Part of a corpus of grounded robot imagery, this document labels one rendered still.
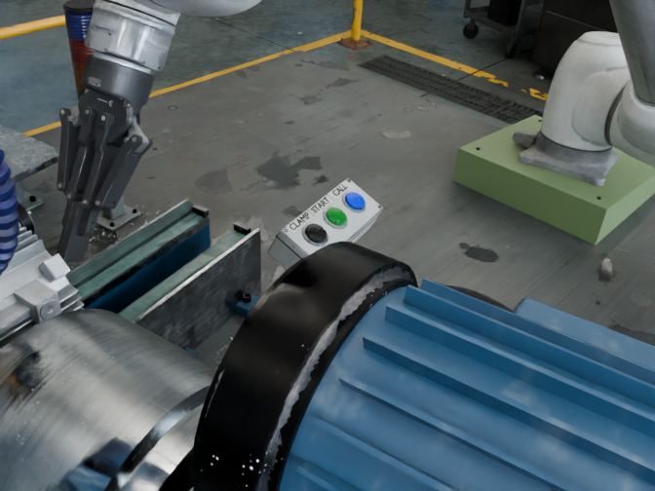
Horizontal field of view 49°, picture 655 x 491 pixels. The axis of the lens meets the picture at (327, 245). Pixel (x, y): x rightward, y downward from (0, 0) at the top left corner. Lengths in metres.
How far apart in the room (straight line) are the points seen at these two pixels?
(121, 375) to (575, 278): 0.98
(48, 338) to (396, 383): 0.38
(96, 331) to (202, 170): 0.99
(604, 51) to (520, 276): 0.47
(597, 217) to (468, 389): 1.17
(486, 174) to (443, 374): 1.26
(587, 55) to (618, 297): 0.47
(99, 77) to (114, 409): 0.39
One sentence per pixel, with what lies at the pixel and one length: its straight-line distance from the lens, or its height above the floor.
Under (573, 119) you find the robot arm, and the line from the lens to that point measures 1.53.
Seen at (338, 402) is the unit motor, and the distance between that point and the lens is 0.34.
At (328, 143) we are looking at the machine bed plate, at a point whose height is 0.80.
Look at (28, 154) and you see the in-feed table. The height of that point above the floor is 0.92.
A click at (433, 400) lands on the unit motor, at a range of 0.33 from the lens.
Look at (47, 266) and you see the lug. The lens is 0.87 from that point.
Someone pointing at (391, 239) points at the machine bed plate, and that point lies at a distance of 1.40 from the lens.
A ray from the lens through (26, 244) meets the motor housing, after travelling 0.89.
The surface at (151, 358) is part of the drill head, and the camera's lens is 0.63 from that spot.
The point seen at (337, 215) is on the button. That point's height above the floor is 1.07.
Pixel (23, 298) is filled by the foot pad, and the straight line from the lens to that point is 0.85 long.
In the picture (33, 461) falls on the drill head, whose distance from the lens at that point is 0.59.
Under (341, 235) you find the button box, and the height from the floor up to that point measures 1.06.
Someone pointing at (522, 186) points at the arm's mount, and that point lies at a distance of 1.53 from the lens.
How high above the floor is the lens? 1.59
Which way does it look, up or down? 35 degrees down
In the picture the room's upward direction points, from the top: 4 degrees clockwise
